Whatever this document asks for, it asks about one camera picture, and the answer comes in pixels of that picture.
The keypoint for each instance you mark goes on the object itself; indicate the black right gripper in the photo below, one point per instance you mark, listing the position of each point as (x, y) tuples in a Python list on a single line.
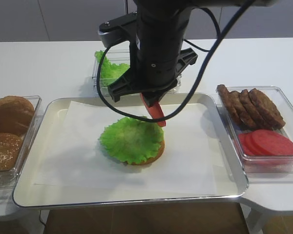
[(152, 73)]

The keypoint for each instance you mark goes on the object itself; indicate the red tomato slice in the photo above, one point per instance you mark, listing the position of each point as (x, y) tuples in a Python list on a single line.
[(155, 111), (245, 148), (272, 143), (251, 146)]

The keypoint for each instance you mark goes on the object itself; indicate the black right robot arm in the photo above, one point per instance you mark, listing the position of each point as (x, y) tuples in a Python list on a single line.
[(155, 33)]

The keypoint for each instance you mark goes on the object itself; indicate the clear lettuce cheese container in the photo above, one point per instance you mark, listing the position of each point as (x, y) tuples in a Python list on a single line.
[(105, 82)]

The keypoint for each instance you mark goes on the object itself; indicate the green lettuce leaves in container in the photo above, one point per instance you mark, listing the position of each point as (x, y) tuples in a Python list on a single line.
[(115, 64)]

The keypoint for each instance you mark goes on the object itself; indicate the green lettuce leaf on bun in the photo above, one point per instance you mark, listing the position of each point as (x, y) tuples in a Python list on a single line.
[(133, 141)]

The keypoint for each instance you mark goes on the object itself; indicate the brown meat patty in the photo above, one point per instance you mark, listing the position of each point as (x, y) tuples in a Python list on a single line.
[(266, 108), (224, 95), (252, 111), (241, 111)]

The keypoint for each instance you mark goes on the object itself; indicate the white metal tray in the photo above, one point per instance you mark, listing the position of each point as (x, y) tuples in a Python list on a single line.
[(230, 178)]

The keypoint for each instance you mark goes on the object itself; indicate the white parchment paper sheet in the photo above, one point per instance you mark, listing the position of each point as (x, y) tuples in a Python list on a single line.
[(98, 148)]

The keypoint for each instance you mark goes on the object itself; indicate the clear patty tomato container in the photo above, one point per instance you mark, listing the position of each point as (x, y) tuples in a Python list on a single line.
[(263, 163)]

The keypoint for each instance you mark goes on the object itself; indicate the clear plastic bun container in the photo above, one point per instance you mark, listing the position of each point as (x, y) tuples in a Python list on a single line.
[(8, 178)]

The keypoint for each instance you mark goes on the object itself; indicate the plain brown bun bottom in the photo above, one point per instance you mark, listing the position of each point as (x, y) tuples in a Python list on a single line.
[(16, 114)]

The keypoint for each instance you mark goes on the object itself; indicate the sesame bun top front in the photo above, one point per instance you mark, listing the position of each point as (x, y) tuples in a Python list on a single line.
[(10, 145)]

